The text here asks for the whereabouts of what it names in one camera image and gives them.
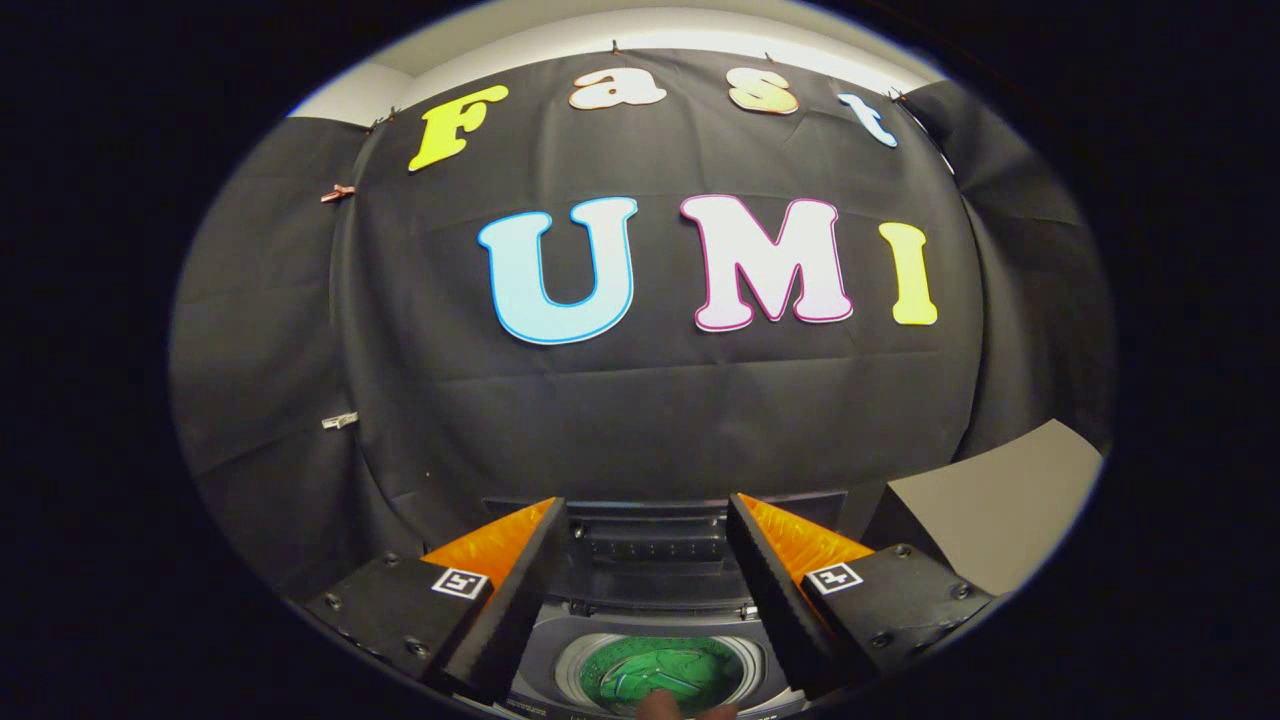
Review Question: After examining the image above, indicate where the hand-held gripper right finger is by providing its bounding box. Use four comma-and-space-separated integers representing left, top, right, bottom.
725, 492, 996, 701

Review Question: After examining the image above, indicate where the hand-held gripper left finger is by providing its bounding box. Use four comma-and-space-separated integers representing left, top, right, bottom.
303, 497, 569, 706

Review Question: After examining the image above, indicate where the green polo shirt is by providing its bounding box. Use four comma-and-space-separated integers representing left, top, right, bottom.
580, 637, 746, 716

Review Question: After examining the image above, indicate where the grey top-load washing machine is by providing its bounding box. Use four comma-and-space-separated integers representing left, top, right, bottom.
480, 490, 851, 720

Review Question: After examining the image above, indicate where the black backdrop cloth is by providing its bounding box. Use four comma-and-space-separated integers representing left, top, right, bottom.
170, 48, 1116, 601

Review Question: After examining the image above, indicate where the grey cabinet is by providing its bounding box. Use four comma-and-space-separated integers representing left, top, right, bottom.
862, 419, 1104, 597

